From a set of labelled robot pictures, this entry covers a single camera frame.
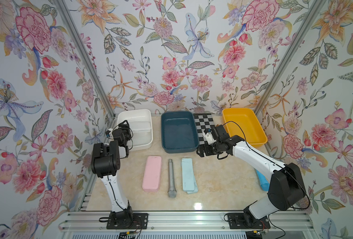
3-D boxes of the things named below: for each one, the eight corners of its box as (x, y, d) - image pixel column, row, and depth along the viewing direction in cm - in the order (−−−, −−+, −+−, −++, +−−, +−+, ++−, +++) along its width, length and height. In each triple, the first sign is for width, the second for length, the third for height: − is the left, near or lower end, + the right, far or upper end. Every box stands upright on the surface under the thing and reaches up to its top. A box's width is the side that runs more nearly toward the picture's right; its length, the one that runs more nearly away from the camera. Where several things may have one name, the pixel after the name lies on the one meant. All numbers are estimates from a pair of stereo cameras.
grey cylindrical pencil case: (167, 197, 83) (167, 196, 80) (169, 161, 96) (168, 159, 94) (176, 197, 83) (176, 196, 80) (176, 161, 96) (176, 159, 94)
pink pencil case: (143, 191, 85) (141, 188, 80) (147, 160, 97) (146, 156, 93) (159, 191, 85) (158, 188, 80) (161, 160, 97) (160, 156, 93)
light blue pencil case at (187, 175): (182, 192, 84) (182, 189, 81) (181, 160, 97) (181, 157, 93) (193, 192, 84) (194, 189, 81) (191, 160, 97) (192, 157, 93)
